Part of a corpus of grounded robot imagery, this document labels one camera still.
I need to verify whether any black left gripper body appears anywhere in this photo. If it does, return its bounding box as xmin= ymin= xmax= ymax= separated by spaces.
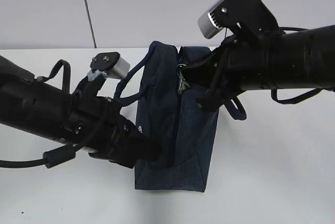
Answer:
xmin=74 ymin=97 xmax=141 ymax=169

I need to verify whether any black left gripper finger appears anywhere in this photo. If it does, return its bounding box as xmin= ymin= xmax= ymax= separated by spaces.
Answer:
xmin=130 ymin=135 xmax=161 ymax=168

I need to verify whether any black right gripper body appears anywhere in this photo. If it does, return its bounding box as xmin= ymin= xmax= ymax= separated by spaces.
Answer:
xmin=195 ymin=38 xmax=270 ymax=110

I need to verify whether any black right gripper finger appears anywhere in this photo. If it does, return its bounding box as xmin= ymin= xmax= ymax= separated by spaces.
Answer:
xmin=180 ymin=48 xmax=222 ymax=87

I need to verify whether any silver zipper pull ring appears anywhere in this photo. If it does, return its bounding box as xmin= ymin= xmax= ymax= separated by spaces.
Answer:
xmin=177 ymin=63 xmax=189 ymax=95

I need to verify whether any dark blue lunch bag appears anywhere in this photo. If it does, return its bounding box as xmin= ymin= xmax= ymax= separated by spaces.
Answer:
xmin=114 ymin=40 xmax=247 ymax=194

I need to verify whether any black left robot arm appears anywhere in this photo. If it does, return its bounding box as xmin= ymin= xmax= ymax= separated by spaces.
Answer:
xmin=1 ymin=52 xmax=161 ymax=169

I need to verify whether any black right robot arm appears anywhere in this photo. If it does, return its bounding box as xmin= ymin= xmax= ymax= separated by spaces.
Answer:
xmin=181 ymin=26 xmax=334 ymax=117

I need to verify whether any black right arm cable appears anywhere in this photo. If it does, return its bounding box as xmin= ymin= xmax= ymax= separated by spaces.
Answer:
xmin=204 ymin=26 xmax=333 ymax=111

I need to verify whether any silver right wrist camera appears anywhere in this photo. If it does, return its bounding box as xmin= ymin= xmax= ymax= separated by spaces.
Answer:
xmin=197 ymin=0 xmax=279 ymax=46

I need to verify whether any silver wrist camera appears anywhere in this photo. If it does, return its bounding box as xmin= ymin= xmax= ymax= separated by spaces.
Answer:
xmin=90 ymin=52 xmax=130 ymax=80
xmin=197 ymin=0 xmax=279 ymax=46

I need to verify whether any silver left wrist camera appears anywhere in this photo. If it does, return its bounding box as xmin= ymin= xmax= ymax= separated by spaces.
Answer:
xmin=90 ymin=52 xmax=130 ymax=80

